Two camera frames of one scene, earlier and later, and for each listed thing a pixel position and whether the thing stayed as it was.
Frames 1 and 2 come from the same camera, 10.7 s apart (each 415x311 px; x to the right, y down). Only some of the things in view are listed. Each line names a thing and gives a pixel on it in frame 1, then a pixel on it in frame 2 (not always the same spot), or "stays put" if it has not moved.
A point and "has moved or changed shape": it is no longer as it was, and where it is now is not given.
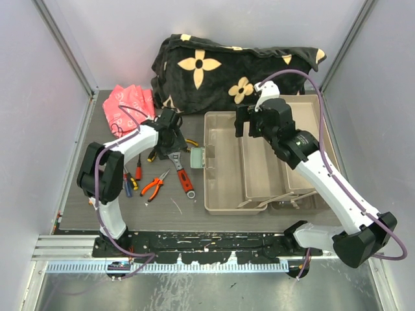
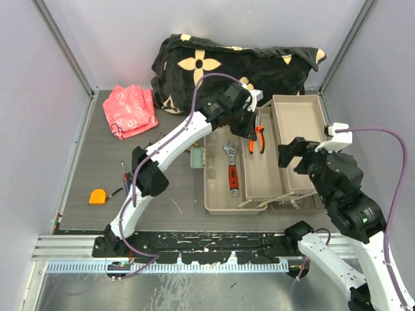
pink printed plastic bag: x=128 y=107 stays put
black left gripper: x=179 y=144 -> x=249 y=131
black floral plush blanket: x=191 y=74 stays put
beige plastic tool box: x=244 y=175 stays put
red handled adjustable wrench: x=187 y=186 -> x=233 y=178
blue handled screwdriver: x=128 y=185 stays put
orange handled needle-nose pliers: x=159 y=182 has moved or changed shape
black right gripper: x=246 y=113 -> x=298 y=146
